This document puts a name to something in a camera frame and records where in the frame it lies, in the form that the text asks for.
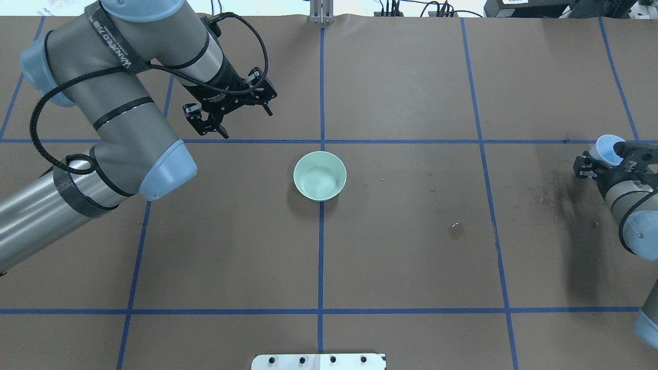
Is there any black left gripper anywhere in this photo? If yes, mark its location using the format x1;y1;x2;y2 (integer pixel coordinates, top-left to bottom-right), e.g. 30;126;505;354
182;62;278;140

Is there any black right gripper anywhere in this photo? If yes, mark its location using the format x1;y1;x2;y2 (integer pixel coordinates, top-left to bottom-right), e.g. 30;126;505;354
573;141;657;197

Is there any light blue cup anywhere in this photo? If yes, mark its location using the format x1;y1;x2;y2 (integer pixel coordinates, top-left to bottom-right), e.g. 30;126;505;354
589;134;625;167

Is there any mint green bowl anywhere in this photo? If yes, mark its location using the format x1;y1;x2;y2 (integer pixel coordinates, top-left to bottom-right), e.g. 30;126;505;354
293;151;348;202

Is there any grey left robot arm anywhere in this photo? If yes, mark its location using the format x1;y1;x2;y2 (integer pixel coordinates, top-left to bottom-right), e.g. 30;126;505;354
2;1;277;275

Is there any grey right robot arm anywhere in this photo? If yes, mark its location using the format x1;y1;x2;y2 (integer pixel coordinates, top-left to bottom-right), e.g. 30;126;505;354
573;135;657;262

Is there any brown paper table mat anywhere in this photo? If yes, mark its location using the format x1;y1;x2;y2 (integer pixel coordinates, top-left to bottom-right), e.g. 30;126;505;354
2;15;656;369

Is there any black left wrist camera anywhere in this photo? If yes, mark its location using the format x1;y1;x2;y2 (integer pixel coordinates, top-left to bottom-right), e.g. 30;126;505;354
182;103;220;136

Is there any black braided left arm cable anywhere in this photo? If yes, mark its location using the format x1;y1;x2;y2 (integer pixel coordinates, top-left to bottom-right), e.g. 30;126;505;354
30;11;270;175

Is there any aluminium frame post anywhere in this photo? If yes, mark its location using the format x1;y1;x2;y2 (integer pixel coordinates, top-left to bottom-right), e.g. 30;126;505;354
308;0;335;26

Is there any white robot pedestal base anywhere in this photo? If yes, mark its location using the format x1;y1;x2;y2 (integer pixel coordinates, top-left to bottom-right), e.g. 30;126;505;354
251;353;387;369

